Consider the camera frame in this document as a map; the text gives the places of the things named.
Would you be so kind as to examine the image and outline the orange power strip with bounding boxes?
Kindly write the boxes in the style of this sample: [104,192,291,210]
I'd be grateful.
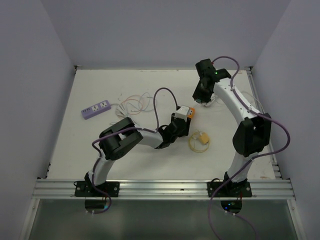
[187,107,196,119]

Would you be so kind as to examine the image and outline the yellow charger plug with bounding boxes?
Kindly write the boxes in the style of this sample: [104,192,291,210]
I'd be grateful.
[198,132,210,145]

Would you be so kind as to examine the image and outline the purple power strip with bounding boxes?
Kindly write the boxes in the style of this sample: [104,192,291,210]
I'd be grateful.
[81,100,112,120]

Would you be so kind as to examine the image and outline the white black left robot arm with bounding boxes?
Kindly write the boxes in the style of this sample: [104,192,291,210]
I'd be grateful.
[84,113,192,197]

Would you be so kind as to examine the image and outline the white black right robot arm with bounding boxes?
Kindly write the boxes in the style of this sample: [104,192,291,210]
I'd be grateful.
[192,58,271,197]

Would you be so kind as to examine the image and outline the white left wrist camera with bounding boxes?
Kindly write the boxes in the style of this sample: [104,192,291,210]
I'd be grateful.
[174,105,190,121]

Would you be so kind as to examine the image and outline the yellow usb cable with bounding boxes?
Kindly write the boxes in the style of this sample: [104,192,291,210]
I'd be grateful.
[187,129,211,153]

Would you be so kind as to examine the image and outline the light blue usb cable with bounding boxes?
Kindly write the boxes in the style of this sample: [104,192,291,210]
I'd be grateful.
[109,92,159,126]

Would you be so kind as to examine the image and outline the white purple-strip cord bundle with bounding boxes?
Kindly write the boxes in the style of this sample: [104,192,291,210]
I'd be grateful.
[111,102,141,128]

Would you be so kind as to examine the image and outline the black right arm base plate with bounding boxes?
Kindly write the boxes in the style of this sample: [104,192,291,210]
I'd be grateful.
[206,180,253,198]

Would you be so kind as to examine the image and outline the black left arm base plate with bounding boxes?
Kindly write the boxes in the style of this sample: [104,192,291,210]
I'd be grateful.
[73,180,120,198]

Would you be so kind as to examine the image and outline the aluminium mounting rail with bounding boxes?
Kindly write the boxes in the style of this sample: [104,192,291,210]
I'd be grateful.
[31,179,295,200]

